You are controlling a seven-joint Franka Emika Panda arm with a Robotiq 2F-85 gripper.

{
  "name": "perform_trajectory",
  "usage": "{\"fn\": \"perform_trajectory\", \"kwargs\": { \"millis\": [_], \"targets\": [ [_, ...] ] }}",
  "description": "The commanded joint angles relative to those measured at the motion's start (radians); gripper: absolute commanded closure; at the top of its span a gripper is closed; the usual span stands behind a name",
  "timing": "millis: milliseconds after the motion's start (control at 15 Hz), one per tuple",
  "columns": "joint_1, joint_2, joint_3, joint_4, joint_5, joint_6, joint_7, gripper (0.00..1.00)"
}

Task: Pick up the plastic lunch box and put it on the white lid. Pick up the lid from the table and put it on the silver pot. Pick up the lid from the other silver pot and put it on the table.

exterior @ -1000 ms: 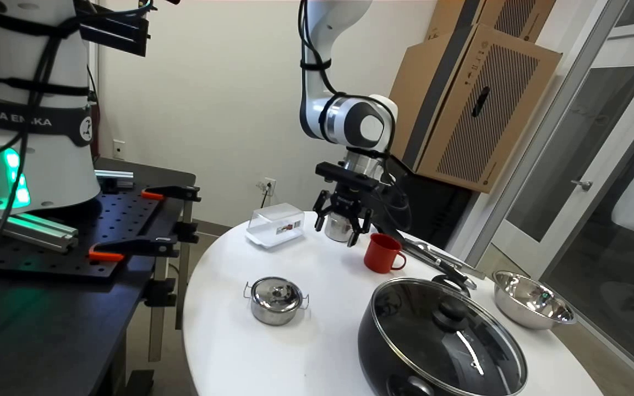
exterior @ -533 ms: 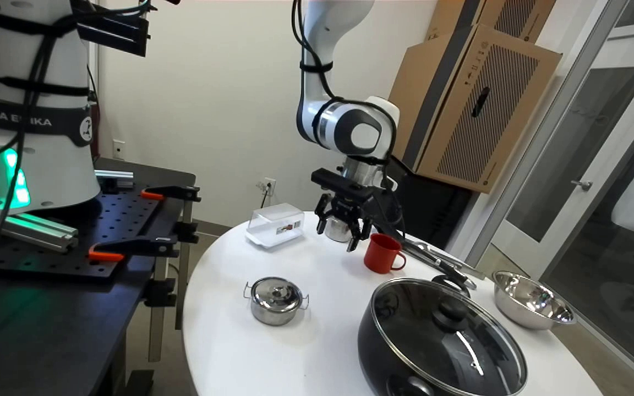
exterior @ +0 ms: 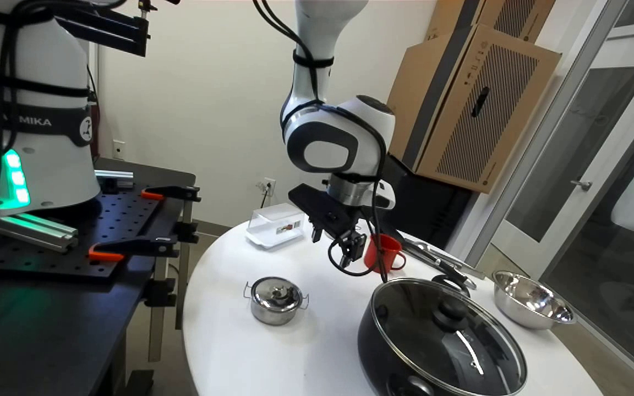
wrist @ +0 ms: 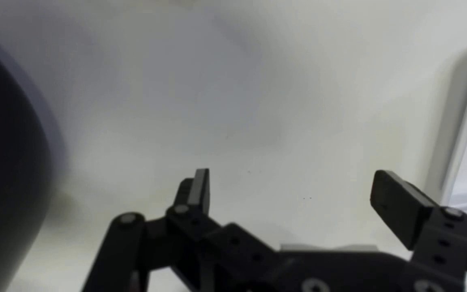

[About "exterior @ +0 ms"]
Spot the small steel pot lid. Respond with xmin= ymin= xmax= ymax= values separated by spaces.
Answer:
xmin=249 ymin=275 xmax=307 ymax=307

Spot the black stereo camera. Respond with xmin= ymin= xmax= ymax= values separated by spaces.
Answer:
xmin=55 ymin=2 xmax=153 ymax=60

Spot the steel mixing bowl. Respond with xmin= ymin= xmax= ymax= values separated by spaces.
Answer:
xmin=488 ymin=270 xmax=576 ymax=333

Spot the red mug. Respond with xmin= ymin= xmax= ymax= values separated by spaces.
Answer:
xmin=364 ymin=230 xmax=410 ymax=275

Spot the black clamp orange handle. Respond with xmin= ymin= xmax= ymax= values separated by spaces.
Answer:
xmin=85 ymin=234 xmax=183 ymax=267
xmin=139 ymin=185 xmax=202 ymax=205

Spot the metal door handle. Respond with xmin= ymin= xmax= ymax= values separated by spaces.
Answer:
xmin=571 ymin=175 xmax=597 ymax=196

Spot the large black cooking pot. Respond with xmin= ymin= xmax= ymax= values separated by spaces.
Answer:
xmin=356 ymin=270 xmax=531 ymax=396

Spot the black perforated workbench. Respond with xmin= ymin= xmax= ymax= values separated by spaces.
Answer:
xmin=0 ymin=156 xmax=202 ymax=396

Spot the large cardboard box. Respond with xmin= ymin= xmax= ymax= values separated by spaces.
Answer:
xmin=386 ymin=27 xmax=566 ymax=196

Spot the white glass door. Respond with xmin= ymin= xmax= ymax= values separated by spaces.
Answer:
xmin=490 ymin=28 xmax=634 ymax=282

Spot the white rectangular lid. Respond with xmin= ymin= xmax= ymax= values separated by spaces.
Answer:
xmin=242 ymin=217 xmax=311 ymax=251

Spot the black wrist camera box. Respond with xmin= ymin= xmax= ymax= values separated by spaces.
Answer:
xmin=286 ymin=182 xmax=356 ymax=239

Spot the glass pot lid black knob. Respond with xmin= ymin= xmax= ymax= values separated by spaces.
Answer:
xmin=371 ymin=278 xmax=531 ymax=396

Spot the small cardboard box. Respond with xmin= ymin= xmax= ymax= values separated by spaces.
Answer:
xmin=426 ymin=0 xmax=558 ymax=44

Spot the black base cable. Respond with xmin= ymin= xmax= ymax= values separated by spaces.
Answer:
xmin=0 ymin=0 xmax=48 ymax=267

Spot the aluminium extrusion rail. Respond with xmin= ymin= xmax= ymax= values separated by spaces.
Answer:
xmin=0 ymin=198 xmax=82 ymax=256

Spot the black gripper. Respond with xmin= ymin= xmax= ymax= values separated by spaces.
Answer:
xmin=329 ymin=205 xmax=377 ymax=270

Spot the small steel pot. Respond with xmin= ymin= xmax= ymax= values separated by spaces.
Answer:
xmin=240 ymin=275 xmax=313 ymax=327

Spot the black spatula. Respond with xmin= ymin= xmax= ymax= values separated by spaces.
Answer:
xmin=411 ymin=245 xmax=482 ymax=290

